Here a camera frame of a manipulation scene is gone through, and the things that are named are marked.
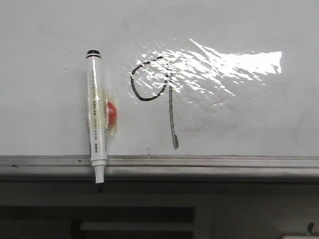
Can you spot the white whiteboard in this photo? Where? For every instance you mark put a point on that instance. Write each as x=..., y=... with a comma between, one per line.
x=189, y=77

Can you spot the white whiteboard marker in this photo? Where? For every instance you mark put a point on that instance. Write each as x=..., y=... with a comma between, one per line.
x=96, y=116

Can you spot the aluminium whiteboard frame rail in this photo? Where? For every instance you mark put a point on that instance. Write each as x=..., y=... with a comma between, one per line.
x=162, y=168

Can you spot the dark slotted panel below board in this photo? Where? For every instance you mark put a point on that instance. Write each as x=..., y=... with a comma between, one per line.
x=112, y=222

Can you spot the red magnet taped to marker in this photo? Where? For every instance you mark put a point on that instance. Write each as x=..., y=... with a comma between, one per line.
x=111, y=116

